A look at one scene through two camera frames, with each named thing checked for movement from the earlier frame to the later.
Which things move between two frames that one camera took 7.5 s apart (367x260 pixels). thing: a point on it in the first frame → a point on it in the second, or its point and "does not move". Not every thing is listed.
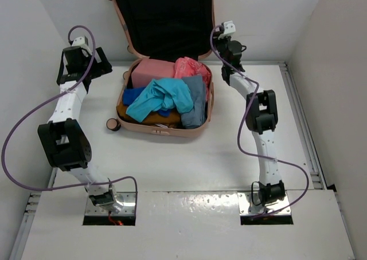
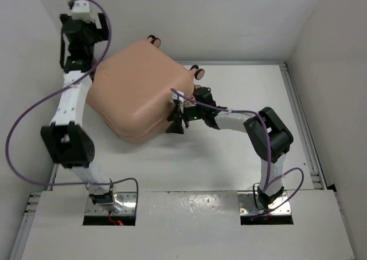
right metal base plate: (246, 207) does not move
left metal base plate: (129, 208) does not move
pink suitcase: (166, 23) → (129, 89)
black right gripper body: (221, 43) → (193, 113)
